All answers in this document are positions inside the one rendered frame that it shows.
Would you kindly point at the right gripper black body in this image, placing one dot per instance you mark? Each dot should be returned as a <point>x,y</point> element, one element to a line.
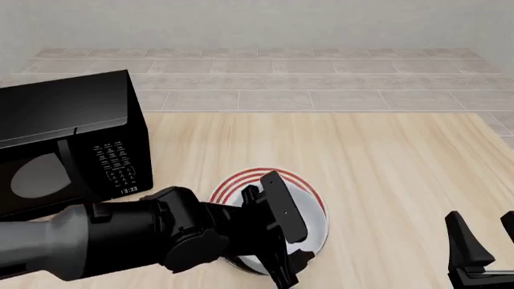
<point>478,278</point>

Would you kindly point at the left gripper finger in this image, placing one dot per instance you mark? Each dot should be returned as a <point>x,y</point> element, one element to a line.
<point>301,259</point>

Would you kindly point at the black microwave oven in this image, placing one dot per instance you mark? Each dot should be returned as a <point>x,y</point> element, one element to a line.
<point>60,102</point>

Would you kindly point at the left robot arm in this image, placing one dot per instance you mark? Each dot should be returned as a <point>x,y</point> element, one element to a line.
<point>120,234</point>

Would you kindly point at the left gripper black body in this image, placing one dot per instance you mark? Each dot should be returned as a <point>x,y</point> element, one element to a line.
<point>277,259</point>

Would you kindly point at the white plate with red rings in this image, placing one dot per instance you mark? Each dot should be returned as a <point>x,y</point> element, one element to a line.
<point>237,180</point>

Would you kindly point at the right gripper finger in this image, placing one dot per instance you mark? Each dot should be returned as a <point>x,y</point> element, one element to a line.
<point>466,241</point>
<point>509,222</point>

